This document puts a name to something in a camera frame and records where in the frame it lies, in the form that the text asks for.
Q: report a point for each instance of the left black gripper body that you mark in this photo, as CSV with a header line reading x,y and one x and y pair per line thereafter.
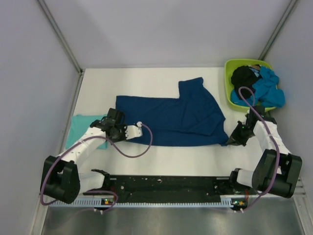
x,y
120,134

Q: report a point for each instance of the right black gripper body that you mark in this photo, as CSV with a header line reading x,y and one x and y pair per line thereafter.
x,y
241,134

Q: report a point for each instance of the dark blue printed t-shirt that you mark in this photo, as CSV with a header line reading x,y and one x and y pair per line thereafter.
x,y
193,119

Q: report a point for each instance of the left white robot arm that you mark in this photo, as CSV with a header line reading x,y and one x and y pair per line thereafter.
x,y
61,178

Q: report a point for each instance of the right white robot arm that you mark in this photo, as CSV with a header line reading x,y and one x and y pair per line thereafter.
x,y
278,169

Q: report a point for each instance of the folded teal t-shirt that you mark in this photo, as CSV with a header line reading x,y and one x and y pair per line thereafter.
x,y
78,127

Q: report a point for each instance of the bright blue t-shirt in basket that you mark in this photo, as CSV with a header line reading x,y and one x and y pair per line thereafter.
x,y
266,92

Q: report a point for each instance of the black t-shirt in basket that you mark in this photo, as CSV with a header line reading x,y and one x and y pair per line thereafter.
x,y
244,76

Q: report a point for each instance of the lime green plastic basket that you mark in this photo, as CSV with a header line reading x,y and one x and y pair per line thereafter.
x,y
229,67

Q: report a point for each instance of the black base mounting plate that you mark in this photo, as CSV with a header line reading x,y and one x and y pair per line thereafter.
x,y
173,189

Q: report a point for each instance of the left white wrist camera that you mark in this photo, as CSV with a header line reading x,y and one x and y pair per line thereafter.
x,y
133,131

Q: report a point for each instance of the aluminium extrusion rail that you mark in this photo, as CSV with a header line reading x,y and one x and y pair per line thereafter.
x,y
299,188

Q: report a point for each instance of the right aluminium frame post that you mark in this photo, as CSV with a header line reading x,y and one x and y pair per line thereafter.
x,y
291,7

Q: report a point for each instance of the aluminium frame post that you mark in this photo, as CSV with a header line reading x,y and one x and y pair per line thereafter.
x,y
291,7
59,35

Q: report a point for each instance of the left aluminium frame post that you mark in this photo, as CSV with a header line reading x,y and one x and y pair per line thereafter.
x,y
59,35

